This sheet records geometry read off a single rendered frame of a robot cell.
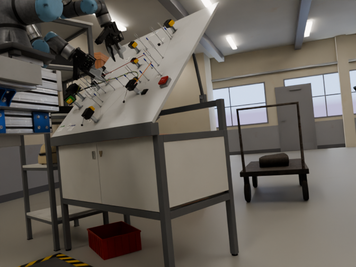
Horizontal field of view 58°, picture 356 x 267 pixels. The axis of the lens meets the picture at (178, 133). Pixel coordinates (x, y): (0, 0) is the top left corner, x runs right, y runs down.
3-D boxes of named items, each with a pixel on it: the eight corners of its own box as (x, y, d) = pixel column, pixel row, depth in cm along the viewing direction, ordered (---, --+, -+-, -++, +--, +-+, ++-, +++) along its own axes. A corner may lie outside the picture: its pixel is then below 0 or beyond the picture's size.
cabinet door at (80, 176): (101, 204, 203) (96, 142, 204) (62, 198, 242) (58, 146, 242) (104, 203, 205) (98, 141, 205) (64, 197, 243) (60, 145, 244)
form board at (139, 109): (52, 138, 244) (51, 137, 243) (117, 50, 293) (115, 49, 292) (153, 123, 161) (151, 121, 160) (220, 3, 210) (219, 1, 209)
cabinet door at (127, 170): (158, 212, 164) (151, 136, 165) (100, 204, 203) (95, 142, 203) (161, 211, 166) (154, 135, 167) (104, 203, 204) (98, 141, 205)
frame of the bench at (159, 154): (171, 293, 161) (157, 134, 162) (64, 250, 244) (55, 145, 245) (239, 254, 204) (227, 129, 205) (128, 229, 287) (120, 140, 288)
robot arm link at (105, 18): (100, 15, 172) (93, 19, 178) (104, 24, 173) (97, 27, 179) (111, 12, 176) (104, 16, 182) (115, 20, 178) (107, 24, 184)
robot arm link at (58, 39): (42, 44, 171) (52, 32, 172) (60, 58, 173) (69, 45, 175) (40, 40, 163) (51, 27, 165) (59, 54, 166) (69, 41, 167)
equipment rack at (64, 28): (55, 251, 243) (34, 10, 245) (25, 239, 285) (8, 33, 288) (111, 233, 279) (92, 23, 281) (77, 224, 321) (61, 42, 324)
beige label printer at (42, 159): (50, 164, 253) (47, 139, 253) (37, 165, 267) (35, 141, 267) (83, 160, 275) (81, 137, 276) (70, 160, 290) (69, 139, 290)
